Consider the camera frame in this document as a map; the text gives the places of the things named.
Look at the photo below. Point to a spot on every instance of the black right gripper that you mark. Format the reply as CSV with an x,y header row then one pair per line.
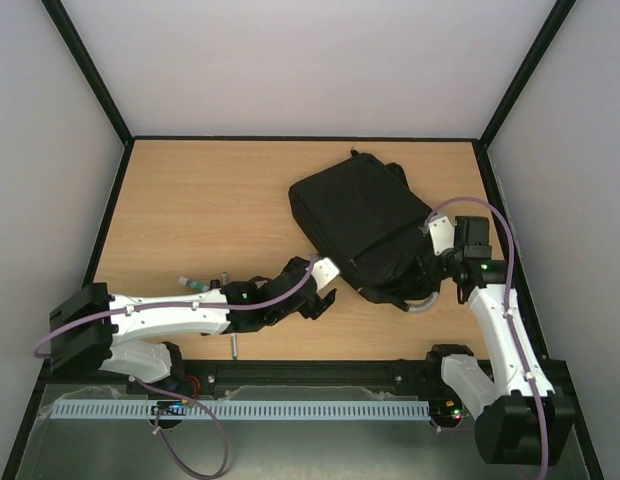
x,y
425,267

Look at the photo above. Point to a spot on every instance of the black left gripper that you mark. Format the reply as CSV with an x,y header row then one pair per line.
x,y
318,305

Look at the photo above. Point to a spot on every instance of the black student backpack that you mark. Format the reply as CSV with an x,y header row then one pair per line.
x,y
362,215

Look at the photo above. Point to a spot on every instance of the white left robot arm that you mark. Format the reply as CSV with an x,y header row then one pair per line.
x,y
95,330

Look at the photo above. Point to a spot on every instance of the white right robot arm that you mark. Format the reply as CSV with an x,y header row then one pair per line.
x,y
520,418

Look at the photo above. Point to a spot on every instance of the blue cap white marker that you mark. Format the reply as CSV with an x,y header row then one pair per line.
x,y
234,347

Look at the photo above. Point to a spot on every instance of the teal white glue stick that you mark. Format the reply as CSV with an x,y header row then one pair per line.
x,y
193,284

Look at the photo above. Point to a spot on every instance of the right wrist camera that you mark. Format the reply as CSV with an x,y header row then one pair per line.
x,y
441,232

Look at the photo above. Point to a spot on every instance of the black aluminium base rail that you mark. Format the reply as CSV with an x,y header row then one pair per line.
x,y
214,377

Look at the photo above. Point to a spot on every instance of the light blue cable duct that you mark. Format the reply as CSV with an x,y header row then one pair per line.
x,y
243,410

